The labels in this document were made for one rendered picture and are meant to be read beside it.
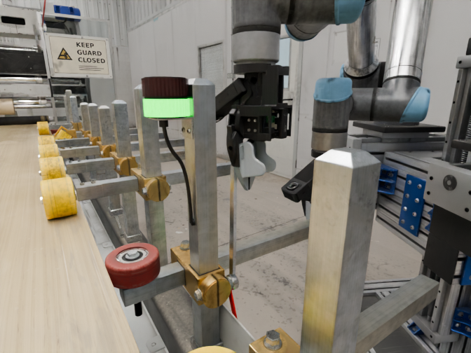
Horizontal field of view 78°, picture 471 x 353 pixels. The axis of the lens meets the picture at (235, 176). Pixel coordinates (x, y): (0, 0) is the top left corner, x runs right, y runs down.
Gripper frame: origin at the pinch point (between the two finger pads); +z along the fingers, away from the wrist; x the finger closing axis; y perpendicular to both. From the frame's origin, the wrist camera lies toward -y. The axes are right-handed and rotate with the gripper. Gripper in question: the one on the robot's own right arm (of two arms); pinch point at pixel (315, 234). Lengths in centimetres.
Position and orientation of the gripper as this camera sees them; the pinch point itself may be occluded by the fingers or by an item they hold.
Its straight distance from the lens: 73.6
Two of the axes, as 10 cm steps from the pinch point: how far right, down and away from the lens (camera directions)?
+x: -5.5, -2.3, 8.0
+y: 8.4, -1.5, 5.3
